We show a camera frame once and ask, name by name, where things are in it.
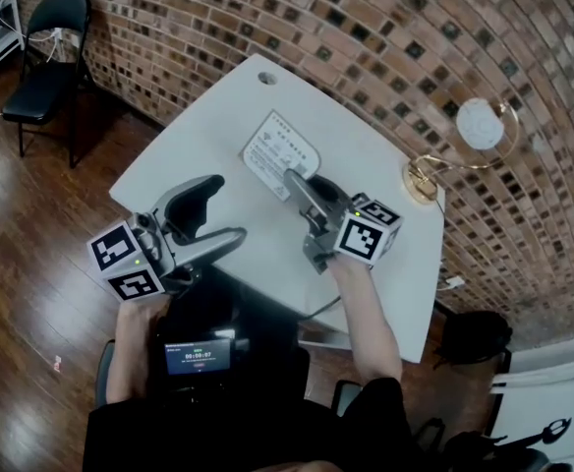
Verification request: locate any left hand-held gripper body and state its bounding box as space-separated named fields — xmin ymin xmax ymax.
xmin=86 ymin=207 xmax=204 ymax=305

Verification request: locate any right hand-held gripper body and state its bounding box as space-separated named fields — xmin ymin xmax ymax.
xmin=298 ymin=192 xmax=405 ymax=275

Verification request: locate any white printed table card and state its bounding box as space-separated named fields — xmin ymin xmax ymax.
xmin=240 ymin=109 xmax=323 ymax=202

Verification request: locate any person's right forearm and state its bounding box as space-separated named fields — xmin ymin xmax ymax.
xmin=328 ymin=256 xmax=404 ymax=383

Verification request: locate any person's left forearm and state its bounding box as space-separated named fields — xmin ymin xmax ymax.
xmin=105 ymin=295 xmax=173 ymax=405

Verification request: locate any white table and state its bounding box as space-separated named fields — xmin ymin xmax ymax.
xmin=108 ymin=52 xmax=446 ymax=364

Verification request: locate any black chest-mounted screen device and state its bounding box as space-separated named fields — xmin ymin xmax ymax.
xmin=156 ymin=326 xmax=242 ymax=392

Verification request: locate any black backpack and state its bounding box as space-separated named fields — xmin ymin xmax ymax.
xmin=433 ymin=310 xmax=514 ymax=368

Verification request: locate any gold lamp with white globe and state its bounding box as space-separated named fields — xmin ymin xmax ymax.
xmin=401 ymin=96 xmax=521 ymax=205

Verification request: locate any black folding chair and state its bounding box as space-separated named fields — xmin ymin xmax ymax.
xmin=1 ymin=0 xmax=94 ymax=169

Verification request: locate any person's black clothing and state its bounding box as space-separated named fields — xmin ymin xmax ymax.
xmin=83 ymin=263 xmax=445 ymax=472

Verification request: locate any white panel with black drawing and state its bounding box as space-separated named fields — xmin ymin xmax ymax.
xmin=488 ymin=329 xmax=574 ymax=472

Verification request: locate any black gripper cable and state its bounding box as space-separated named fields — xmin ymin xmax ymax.
xmin=296 ymin=295 xmax=342 ymax=320

